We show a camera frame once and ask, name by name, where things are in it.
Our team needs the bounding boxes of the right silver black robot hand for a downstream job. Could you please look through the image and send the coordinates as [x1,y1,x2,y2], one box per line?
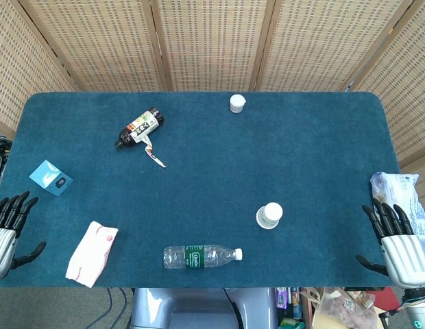
[356,197,425,289]

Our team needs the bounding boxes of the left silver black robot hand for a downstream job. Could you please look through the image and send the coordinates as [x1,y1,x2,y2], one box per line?
[0,191,47,282]

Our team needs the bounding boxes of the white paper cup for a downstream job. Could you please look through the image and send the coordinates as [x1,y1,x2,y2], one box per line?
[262,202,284,222]
[256,206,280,230]

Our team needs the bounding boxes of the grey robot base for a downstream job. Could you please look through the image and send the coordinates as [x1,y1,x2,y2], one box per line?
[130,287,279,329]

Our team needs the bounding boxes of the red flat item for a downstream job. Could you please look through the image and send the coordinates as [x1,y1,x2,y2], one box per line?
[372,287,402,313]

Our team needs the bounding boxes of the white wet wipes pack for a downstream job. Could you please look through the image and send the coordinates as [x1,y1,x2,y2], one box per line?
[369,171,425,256]

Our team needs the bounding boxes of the light blue cardboard box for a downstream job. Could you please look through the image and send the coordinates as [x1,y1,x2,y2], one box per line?
[29,159,74,197]

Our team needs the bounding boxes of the colourful upright books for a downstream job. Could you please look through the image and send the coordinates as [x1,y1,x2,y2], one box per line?
[276,287,304,329]

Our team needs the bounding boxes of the dark bottle with torn label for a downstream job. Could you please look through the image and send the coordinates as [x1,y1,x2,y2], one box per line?
[113,107,167,169]

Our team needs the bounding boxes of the clear green-label water bottle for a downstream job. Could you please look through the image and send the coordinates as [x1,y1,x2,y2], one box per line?
[162,244,243,270]

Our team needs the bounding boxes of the teal blue table cloth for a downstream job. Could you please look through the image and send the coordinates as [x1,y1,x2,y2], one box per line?
[0,91,402,289]

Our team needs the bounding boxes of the small white pill bottle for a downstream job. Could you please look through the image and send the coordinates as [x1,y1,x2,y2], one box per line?
[229,93,247,114]

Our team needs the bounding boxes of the woven bamboo folding screen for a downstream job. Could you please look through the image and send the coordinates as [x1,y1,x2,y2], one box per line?
[0,0,425,193]

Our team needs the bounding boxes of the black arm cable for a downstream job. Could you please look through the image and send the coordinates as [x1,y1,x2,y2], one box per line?
[378,307,409,329]

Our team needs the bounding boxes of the black cables and devices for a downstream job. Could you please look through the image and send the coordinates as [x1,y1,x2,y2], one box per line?
[0,135,12,182]

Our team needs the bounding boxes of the blue and black floor cables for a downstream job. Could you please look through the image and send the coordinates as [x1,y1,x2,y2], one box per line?
[85,287,132,329]

